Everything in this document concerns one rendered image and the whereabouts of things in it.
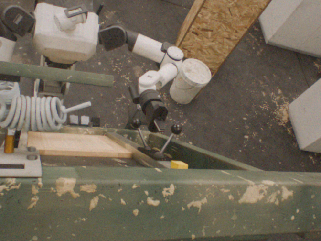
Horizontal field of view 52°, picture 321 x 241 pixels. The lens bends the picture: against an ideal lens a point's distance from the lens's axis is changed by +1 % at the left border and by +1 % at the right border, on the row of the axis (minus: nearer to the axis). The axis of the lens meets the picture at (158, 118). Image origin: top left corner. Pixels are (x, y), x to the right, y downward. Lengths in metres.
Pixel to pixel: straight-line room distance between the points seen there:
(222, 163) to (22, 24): 0.96
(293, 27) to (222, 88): 1.38
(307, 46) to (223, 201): 4.41
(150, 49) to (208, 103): 1.96
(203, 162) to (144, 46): 0.61
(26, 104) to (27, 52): 2.59
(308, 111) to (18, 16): 3.00
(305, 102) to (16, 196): 3.52
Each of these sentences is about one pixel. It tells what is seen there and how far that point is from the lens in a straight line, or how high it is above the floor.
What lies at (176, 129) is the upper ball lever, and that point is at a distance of 1.07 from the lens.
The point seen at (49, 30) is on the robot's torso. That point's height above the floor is 1.33.
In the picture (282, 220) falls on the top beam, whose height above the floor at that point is 1.86.
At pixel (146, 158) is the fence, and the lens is 1.12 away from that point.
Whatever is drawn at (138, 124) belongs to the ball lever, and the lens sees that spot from 1.14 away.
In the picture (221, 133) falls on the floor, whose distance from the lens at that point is 3.29.
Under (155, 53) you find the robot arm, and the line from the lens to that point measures 1.54.
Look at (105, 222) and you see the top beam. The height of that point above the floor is 1.86.
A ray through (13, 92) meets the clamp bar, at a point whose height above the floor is 1.87.
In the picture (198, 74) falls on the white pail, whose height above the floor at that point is 0.35.
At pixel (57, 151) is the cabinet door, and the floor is 1.28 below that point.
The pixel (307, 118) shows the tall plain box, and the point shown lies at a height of 0.24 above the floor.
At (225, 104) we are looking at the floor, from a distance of 3.54.
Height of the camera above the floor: 2.35
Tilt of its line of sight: 51 degrees down
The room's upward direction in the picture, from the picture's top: 34 degrees clockwise
